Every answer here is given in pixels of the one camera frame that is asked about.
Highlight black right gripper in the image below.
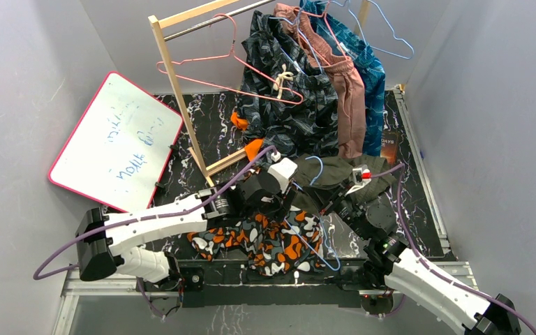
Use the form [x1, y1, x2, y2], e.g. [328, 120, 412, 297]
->
[303, 179, 370, 241]

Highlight blue wire hanger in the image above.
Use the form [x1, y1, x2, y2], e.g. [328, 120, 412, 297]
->
[285, 181, 341, 271]
[328, 0, 415, 61]

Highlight orange camouflage shorts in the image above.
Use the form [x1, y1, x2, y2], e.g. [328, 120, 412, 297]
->
[187, 207, 325, 276]

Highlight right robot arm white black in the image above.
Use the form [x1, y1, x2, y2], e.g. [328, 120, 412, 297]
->
[307, 186, 521, 334]

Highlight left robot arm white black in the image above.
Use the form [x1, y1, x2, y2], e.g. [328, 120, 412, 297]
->
[75, 171, 290, 290]

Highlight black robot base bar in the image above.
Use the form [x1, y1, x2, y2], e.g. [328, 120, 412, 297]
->
[175, 258, 394, 316]

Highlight olive green shorts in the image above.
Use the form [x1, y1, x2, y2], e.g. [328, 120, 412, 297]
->
[291, 154, 396, 217]

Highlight pink shorts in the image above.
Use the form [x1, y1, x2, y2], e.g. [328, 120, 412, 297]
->
[274, 3, 366, 158]

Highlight dark leaf-pattern shorts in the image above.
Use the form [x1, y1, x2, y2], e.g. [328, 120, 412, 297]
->
[231, 10, 338, 158]

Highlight teal patterned shorts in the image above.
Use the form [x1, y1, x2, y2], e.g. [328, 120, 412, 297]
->
[298, 0, 387, 156]

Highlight pink hanger holding shorts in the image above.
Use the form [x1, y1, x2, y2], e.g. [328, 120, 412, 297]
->
[299, 1, 350, 59]

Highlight pink-framed whiteboard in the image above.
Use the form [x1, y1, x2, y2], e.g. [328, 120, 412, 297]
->
[48, 72, 184, 212]

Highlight metal rack rod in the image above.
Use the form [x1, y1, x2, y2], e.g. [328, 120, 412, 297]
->
[164, 0, 274, 42]

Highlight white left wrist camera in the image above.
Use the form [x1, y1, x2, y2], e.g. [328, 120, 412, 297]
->
[268, 151, 298, 194]

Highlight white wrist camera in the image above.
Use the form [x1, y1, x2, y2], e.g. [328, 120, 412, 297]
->
[345, 165, 371, 195]
[268, 151, 298, 194]

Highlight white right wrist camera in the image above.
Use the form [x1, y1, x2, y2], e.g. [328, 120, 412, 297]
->
[345, 165, 371, 195]

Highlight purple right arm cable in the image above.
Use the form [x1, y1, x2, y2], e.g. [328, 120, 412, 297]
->
[369, 163, 536, 335]

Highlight pink wire hanger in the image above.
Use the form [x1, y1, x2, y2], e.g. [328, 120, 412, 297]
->
[156, 13, 304, 105]

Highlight empty blue wire hanger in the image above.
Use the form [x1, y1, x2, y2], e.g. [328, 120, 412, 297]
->
[328, 0, 415, 61]

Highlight wooden clothes rack frame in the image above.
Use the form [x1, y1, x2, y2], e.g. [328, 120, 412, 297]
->
[147, 0, 373, 188]

